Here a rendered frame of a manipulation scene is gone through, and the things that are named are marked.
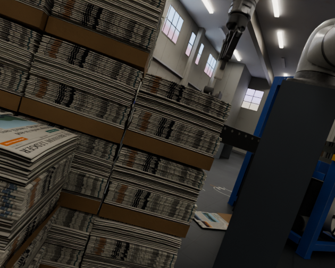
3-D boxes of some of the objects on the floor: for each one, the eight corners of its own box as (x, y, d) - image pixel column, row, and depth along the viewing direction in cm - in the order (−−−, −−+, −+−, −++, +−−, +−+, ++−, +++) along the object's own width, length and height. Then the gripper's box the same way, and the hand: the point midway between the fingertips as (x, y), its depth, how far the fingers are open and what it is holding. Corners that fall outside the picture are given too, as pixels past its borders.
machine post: (304, 259, 184) (379, 74, 173) (294, 251, 192) (365, 74, 181) (310, 259, 188) (384, 78, 177) (300, 252, 196) (370, 78, 185)
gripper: (223, 20, 92) (203, 77, 93) (237, 6, 79) (214, 73, 81) (239, 27, 93) (219, 83, 95) (256, 15, 80) (233, 80, 82)
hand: (220, 69), depth 87 cm, fingers closed
